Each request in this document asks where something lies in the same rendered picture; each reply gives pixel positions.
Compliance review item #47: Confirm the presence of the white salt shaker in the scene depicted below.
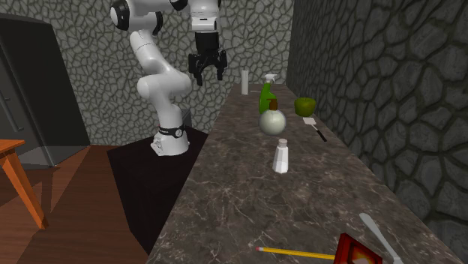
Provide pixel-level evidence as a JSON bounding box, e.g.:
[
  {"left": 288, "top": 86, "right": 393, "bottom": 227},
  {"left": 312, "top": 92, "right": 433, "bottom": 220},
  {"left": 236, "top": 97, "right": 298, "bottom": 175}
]
[{"left": 271, "top": 138, "right": 290, "bottom": 174}]

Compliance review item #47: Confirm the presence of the dark robot stand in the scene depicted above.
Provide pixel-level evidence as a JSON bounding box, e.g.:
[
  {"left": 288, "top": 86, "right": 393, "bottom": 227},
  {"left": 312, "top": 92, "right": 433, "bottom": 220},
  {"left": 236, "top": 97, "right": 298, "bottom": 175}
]
[{"left": 106, "top": 108, "right": 209, "bottom": 256}]

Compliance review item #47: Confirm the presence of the round white soap dispenser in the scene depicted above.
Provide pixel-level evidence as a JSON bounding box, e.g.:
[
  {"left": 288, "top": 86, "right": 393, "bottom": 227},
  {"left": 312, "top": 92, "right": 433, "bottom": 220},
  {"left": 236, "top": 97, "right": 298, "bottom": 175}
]
[{"left": 258, "top": 97, "right": 287, "bottom": 136}]

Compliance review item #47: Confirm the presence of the green apple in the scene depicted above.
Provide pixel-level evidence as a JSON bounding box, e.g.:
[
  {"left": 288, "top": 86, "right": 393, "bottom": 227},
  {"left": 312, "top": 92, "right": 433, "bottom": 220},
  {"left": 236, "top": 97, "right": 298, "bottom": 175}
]
[{"left": 294, "top": 96, "right": 317, "bottom": 118}]

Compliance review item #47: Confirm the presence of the orange wooden table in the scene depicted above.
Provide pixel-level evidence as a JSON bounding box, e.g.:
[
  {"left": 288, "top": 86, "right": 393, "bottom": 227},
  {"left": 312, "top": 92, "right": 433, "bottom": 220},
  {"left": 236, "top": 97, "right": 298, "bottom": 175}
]
[{"left": 0, "top": 139, "right": 50, "bottom": 231}]

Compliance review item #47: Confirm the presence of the silver knife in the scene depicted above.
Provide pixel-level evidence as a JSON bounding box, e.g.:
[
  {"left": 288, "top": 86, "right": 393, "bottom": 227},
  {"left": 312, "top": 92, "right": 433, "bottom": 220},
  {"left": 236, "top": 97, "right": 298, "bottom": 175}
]
[{"left": 358, "top": 212, "right": 404, "bottom": 264}]

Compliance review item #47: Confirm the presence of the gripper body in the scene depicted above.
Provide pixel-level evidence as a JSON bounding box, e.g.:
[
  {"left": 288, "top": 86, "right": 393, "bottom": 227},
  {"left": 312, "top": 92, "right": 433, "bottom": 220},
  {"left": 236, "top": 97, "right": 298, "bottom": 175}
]
[{"left": 193, "top": 31, "right": 221, "bottom": 69}]

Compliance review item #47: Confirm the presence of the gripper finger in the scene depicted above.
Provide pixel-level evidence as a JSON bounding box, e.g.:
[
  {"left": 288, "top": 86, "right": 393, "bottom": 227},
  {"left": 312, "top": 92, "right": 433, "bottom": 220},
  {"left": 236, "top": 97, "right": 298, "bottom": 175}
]
[
  {"left": 187, "top": 52, "right": 209, "bottom": 87},
  {"left": 213, "top": 50, "right": 228, "bottom": 82}
]

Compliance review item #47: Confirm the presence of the yellow pencil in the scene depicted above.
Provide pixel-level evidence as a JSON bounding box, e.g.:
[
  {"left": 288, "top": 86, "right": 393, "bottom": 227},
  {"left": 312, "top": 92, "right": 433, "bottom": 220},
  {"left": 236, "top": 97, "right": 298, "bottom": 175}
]
[{"left": 255, "top": 246, "right": 337, "bottom": 261}]

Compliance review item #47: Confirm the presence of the red box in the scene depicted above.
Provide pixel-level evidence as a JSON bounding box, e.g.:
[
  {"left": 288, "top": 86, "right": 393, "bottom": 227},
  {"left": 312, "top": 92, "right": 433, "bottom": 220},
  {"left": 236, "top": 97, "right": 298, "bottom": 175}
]
[{"left": 333, "top": 232, "right": 384, "bottom": 264}]

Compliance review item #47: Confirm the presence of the dark grey refrigerator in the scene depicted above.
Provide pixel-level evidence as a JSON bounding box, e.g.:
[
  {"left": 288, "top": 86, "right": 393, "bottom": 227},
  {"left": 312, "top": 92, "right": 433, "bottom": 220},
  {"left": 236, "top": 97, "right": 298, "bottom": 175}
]
[{"left": 0, "top": 13, "right": 92, "bottom": 170}]

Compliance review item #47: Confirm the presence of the green spray bottle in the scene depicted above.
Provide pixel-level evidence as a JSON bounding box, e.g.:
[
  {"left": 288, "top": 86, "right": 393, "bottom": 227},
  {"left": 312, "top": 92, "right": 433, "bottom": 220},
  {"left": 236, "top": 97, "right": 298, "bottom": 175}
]
[{"left": 258, "top": 73, "right": 278, "bottom": 115}]

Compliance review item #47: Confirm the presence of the white spatula with black handle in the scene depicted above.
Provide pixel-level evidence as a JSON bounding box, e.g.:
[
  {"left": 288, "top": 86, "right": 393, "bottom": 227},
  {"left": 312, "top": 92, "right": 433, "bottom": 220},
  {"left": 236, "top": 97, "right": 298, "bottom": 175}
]
[{"left": 302, "top": 116, "right": 328, "bottom": 143}]

